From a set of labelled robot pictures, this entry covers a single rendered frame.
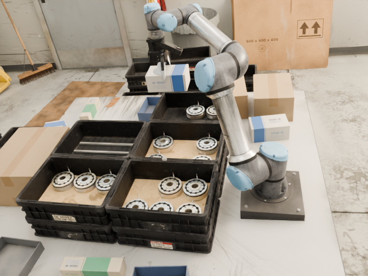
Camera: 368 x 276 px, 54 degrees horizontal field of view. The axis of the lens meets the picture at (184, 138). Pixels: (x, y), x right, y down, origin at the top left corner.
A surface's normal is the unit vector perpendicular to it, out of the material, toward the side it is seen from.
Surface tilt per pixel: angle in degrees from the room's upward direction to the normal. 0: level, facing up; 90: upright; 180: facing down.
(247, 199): 4
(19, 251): 0
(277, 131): 90
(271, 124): 0
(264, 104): 90
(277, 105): 90
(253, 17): 79
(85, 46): 90
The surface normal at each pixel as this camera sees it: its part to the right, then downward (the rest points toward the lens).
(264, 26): -0.16, 0.43
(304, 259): -0.12, -0.80
